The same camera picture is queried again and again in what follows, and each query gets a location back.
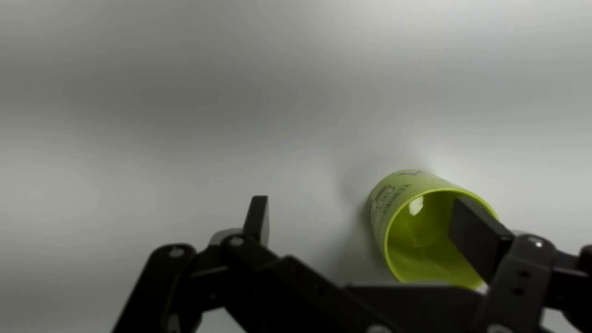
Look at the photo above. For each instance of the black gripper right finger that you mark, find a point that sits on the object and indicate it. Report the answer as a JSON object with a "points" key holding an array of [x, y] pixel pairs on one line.
{"points": [[482, 237]]}

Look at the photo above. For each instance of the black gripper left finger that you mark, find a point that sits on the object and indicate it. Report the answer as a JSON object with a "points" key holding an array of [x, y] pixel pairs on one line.
{"points": [[186, 289]]}

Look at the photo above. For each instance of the yellow-green printed mug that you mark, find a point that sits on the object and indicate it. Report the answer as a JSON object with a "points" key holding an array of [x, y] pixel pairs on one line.
{"points": [[419, 246]]}

